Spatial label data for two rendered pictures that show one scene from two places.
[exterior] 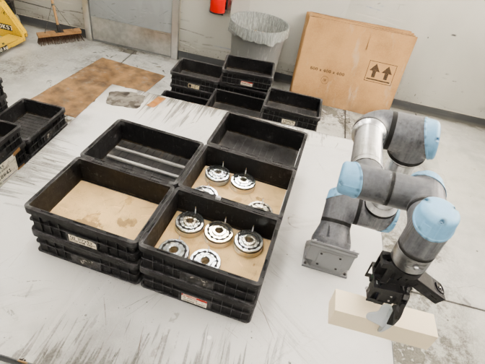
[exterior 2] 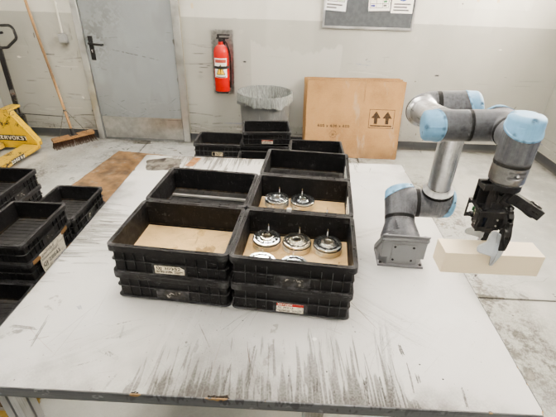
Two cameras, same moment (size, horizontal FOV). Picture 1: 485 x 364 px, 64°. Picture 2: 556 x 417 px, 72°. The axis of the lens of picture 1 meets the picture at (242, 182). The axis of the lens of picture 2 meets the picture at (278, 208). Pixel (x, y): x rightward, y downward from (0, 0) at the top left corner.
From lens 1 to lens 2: 35 cm
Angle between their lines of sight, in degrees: 10
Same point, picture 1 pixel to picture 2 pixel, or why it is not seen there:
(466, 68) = not seen: hidden behind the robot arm
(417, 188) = (496, 115)
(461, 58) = not seen: hidden behind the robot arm
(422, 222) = (516, 127)
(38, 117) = (75, 201)
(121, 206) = (195, 238)
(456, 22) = (436, 64)
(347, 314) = (457, 254)
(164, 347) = (275, 355)
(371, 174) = (452, 112)
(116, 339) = (224, 357)
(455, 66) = not seen: hidden behind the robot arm
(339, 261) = (413, 251)
